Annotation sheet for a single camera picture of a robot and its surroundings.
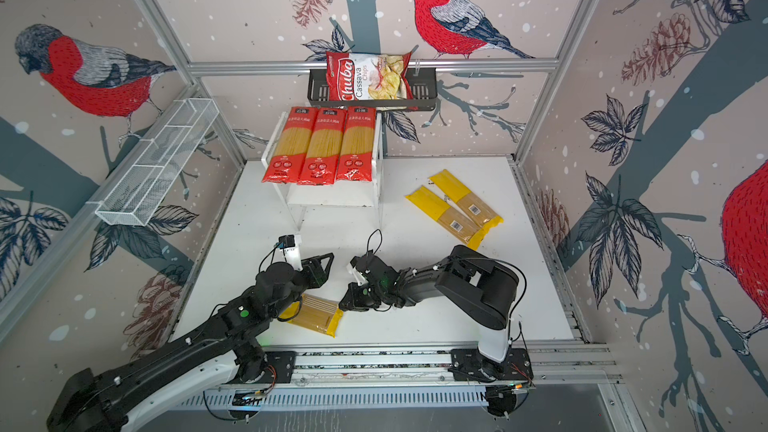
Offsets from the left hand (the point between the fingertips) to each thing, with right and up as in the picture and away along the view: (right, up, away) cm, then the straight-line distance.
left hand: (328, 258), depth 77 cm
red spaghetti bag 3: (+8, +25, -6) cm, 27 cm away
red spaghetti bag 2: (-1, +26, -4) cm, 26 cm away
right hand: (+1, -17, +5) cm, 18 cm away
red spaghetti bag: (-9, +26, -4) cm, 28 cm away
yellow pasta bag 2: (+45, +12, +27) cm, 54 cm away
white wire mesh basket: (-46, +16, -6) cm, 49 cm away
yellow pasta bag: (+38, +7, +23) cm, 45 cm away
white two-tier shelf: (-12, +15, +11) cm, 22 cm away
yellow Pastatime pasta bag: (-4, -16, +4) cm, 17 cm away
